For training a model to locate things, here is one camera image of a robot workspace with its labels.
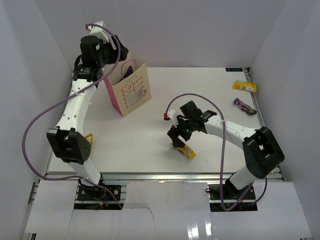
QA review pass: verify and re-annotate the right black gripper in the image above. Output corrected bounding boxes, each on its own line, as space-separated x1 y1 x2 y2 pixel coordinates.
168 114 196 148

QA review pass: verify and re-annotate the yellow M&M packet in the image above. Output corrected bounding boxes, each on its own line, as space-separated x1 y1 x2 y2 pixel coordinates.
171 144 196 159

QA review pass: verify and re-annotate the purple Krokant snack bag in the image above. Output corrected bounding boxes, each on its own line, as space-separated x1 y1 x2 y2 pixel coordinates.
122 65 134 80

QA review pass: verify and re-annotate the dark snack bar edge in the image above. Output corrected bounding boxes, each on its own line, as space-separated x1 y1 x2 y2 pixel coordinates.
233 98 257 116

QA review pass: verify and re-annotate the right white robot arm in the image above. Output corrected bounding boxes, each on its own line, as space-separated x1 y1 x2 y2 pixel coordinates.
164 101 285 200

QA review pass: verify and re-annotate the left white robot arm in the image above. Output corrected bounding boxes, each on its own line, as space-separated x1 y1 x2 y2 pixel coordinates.
46 35 129 200

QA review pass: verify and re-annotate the yellow snack packet far corner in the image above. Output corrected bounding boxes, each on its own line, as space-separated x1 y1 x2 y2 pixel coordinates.
232 79 257 93

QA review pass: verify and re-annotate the yellow snack packet left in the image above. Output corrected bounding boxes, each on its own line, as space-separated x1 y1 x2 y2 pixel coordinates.
85 133 94 145

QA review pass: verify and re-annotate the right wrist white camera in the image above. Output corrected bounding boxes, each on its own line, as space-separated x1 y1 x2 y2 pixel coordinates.
163 109 178 127

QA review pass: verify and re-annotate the wrist white camera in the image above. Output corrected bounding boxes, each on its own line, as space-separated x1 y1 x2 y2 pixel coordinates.
163 109 178 127
85 26 110 44

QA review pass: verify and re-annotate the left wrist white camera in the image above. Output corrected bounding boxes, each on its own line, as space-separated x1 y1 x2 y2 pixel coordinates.
85 26 110 44

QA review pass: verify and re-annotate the paper bag with pink handles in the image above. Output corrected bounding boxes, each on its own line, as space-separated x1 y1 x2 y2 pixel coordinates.
103 51 152 117

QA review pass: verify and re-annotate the aluminium table front rail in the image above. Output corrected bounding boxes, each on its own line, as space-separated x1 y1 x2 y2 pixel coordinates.
47 169 283 181

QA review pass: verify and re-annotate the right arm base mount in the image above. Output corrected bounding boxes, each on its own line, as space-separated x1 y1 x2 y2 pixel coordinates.
205 184 256 208

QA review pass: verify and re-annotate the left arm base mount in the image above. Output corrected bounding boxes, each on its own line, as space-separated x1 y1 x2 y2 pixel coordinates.
74 184 124 211

